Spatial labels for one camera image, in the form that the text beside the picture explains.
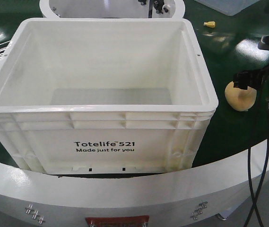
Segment yellow round plush toy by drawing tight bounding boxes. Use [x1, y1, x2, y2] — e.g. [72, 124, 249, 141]
[225, 81, 257, 112]

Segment white plastic tote box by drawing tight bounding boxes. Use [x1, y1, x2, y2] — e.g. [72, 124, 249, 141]
[0, 18, 218, 175]

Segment clear plastic bin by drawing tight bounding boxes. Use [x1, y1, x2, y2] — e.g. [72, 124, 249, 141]
[195, 0, 259, 16]

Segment small yellow plush piece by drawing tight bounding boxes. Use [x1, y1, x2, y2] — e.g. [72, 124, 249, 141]
[203, 21, 216, 28]

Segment white outer conveyor rim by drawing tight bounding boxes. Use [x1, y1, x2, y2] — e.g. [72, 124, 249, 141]
[0, 122, 269, 227]

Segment red warning label plate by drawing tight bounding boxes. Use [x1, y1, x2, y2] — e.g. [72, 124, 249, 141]
[85, 215, 149, 227]

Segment black cable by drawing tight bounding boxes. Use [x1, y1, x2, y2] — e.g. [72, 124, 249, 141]
[243, 99, 269, 227]
[247, 78, 266, 227]

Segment white inner conveyor ring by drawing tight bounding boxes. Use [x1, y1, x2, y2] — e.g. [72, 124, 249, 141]
[39, 0, 186, 19]

